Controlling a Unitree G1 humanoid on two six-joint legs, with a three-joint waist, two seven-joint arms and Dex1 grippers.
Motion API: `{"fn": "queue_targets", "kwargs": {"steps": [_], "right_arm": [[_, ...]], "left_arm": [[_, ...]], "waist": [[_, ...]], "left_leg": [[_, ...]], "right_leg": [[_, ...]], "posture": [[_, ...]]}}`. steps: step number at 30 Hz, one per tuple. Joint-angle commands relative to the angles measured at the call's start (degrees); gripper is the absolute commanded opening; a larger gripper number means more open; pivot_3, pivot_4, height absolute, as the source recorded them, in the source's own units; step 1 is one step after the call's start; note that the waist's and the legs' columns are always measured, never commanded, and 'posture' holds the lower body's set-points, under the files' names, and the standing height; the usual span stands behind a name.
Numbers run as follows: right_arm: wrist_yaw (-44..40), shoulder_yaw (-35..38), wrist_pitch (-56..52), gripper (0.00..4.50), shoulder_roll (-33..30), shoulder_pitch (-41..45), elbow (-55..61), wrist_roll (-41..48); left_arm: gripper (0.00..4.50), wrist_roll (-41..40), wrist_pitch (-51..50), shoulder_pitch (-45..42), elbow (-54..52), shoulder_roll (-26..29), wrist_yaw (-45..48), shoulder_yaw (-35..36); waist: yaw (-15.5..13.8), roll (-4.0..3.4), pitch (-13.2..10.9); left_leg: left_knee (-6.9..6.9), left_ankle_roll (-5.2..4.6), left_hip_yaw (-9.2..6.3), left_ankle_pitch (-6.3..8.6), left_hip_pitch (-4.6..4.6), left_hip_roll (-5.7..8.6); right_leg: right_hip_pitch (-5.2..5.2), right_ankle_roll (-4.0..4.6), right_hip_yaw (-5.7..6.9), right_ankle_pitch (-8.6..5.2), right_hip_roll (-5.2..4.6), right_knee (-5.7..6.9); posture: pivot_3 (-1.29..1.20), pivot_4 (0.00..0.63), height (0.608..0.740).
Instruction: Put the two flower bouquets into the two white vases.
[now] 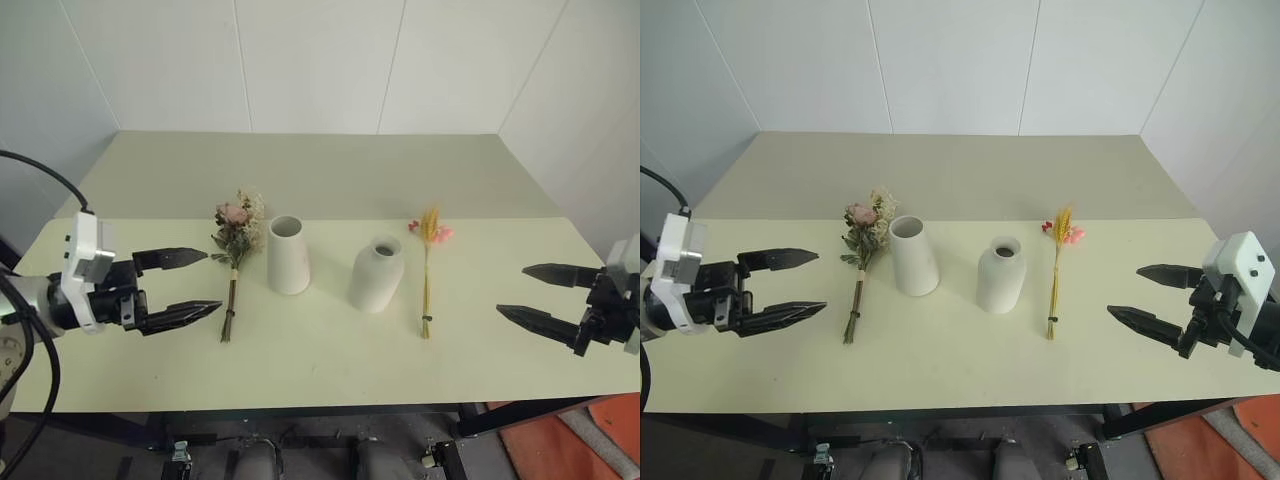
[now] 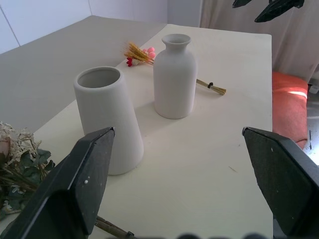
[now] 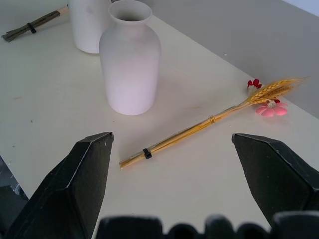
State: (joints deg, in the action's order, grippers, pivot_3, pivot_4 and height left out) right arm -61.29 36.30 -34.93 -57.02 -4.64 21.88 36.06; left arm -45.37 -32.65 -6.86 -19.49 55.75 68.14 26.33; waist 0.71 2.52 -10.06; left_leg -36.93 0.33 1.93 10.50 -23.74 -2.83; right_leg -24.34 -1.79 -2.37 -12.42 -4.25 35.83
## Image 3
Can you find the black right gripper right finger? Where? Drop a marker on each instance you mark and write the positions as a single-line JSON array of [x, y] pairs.
[[274, 174]]

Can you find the dark green stem bundle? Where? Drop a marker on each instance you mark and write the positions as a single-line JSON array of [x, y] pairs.
[[32, 26]]

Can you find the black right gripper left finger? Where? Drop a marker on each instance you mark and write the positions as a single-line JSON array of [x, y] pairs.
[[67, 184]]

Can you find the golden wheat stalk bundle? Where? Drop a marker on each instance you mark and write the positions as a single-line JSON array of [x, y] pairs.
[[199, 127]]

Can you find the white ceramic vase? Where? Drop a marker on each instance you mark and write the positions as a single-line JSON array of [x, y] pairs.
[[86, 25], [130, 67]]

